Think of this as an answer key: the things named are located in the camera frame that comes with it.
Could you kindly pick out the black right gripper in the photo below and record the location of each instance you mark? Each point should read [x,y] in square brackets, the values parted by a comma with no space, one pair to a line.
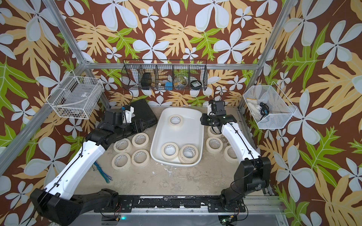
[203,121]

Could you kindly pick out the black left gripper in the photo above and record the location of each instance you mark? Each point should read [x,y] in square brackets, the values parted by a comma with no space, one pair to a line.
[135,125]

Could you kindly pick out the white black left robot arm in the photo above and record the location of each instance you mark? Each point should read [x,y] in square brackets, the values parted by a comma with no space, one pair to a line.
[57,201]

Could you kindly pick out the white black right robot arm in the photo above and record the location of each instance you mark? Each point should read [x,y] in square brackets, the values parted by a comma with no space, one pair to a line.
[253,172]

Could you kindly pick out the white plastic storage box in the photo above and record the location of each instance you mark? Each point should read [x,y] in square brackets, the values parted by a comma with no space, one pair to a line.
[190,133]

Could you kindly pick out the black plastic tool case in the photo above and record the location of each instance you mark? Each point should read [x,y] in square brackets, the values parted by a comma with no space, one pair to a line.
[143,111]

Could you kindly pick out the white mesh basket right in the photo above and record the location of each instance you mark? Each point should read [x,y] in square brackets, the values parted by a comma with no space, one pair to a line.
[269,106]

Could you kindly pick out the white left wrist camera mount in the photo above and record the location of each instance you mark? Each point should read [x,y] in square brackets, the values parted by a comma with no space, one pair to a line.
[128,113]

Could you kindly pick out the white wire basket left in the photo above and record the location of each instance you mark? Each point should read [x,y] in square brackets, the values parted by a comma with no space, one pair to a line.
[76,97]

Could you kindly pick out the blue green cable ties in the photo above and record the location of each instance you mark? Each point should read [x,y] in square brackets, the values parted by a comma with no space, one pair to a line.
[97,167]

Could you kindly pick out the black wire basket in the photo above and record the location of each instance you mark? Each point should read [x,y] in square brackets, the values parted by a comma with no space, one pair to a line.
[165,74]

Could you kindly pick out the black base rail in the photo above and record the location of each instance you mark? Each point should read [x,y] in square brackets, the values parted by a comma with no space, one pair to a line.
[212,203]

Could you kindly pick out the aluminium frame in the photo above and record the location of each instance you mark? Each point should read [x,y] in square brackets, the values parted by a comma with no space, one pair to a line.
[165,45]

